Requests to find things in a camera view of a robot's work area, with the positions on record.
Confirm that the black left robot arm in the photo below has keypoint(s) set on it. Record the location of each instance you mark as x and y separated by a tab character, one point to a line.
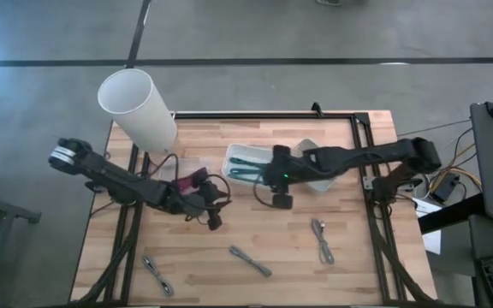
109	173

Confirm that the clear plastic bin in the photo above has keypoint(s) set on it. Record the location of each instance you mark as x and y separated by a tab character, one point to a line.
186	164

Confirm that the black clamp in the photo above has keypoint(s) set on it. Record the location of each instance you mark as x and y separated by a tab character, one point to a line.
316	109

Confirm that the white plastic bin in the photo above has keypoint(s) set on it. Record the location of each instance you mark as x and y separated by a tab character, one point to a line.
246	150

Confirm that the black power supply box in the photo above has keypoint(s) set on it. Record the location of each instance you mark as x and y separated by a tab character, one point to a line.
444	188

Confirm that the white cylinder tube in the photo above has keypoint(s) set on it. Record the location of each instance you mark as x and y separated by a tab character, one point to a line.
137	111

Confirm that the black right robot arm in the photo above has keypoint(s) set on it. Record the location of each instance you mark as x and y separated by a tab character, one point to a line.
379	154

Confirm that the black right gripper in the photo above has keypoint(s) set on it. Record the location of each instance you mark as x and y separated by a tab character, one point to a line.
283	171

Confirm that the black desk beam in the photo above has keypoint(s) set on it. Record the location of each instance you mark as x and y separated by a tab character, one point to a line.
447	216

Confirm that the silver metal bracket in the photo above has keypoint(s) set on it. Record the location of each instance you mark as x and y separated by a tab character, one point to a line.
368	183

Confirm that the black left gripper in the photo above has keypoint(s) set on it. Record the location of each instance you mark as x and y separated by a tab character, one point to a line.
188	203

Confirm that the grey plastic bin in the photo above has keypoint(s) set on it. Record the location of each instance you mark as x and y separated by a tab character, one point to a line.
305	146

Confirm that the black floor stand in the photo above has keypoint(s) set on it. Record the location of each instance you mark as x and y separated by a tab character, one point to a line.
2	209

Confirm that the white paper sheet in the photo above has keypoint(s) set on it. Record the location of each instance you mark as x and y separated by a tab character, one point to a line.
430	239

